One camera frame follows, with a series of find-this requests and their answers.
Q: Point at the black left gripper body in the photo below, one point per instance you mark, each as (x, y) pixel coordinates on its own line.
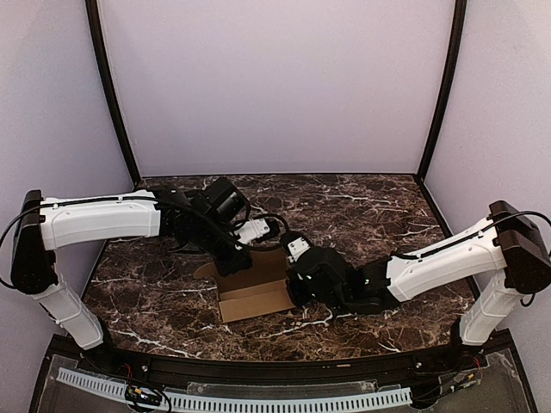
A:
(235, 261)

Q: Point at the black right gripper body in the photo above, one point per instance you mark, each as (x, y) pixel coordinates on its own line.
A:
(295, 287)

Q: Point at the brown cardboard box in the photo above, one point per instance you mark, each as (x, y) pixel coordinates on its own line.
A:
(254, 292)

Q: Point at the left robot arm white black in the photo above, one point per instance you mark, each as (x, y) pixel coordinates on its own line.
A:
(204, 218)

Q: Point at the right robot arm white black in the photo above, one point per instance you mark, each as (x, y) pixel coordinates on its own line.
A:
(506, 243)

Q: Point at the small green circuit board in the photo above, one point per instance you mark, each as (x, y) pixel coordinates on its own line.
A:
(142, 395)

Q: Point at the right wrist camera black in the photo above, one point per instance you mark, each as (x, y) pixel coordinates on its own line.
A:
(294, 244)

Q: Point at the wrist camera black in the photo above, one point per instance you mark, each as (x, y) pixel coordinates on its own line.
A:
(294, 244)
(257, 231)

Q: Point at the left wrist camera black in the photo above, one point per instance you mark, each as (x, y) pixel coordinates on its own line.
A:
(257, 231)

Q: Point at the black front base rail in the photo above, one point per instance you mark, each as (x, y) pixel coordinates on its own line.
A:
(409, 368)

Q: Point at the left black frame post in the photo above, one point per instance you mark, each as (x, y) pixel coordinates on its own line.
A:
(108, 87)

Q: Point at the black frame post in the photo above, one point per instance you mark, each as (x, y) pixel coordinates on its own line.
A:
(450, 63)
(108, 87)

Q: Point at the right black frame post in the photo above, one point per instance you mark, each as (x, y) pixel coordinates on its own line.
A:
(450, 63)

